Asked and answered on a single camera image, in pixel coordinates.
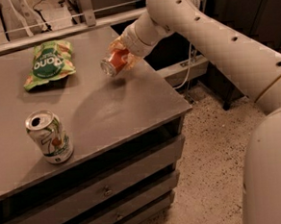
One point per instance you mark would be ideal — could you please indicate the top drawer with knob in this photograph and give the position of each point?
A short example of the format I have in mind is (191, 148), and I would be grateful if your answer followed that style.
(97, 191)

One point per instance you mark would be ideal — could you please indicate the middle drawer with knob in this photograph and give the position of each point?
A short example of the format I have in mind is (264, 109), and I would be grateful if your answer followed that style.
(132, 199)

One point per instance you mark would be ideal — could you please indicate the red coke can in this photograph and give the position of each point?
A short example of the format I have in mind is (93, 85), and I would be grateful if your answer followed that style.
(114, 62)

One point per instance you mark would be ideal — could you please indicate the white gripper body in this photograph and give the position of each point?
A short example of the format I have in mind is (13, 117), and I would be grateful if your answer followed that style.
(132, 42)

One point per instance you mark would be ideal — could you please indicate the white green 7up can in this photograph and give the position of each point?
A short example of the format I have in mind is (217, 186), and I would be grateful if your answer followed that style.
(47, 131)

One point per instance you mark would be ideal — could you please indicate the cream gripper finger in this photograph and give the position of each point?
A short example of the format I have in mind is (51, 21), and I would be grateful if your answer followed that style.
(130, 61)
(117, 44)

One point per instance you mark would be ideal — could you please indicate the green rice chip bag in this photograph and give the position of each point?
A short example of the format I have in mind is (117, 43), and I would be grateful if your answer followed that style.
(52, 61)

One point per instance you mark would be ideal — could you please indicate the bottom drawer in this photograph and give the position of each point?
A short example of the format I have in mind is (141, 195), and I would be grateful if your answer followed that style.
(160, 204)

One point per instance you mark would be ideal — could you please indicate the grey metal rail frame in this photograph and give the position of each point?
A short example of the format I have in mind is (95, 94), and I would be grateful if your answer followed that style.
(61, 31)

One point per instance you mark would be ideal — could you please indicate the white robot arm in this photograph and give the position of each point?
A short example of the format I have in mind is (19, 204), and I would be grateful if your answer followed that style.
(262, 165)

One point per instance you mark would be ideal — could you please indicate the dark cabinet with legs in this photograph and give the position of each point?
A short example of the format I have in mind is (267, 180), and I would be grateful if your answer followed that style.
(255, 9)

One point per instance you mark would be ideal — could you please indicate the drawer with knob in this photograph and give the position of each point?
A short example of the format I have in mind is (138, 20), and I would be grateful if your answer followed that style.
(132, 199)
(97, 191)

